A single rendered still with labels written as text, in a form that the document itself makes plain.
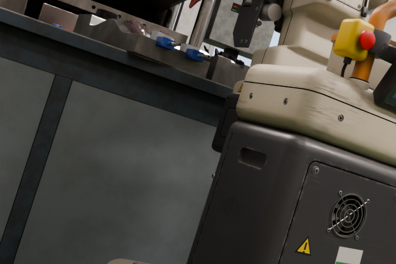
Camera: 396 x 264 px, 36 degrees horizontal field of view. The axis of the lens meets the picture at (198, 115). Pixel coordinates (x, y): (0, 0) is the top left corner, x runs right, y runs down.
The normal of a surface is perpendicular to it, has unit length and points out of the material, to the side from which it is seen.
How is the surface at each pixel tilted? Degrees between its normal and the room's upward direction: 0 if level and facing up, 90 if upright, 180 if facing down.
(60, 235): 90
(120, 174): 90
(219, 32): 90
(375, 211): 90
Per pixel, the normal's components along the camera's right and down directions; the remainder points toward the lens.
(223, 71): 0.29, 0.06
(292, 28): -0.84, -0.28
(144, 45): 0.54, 0.14
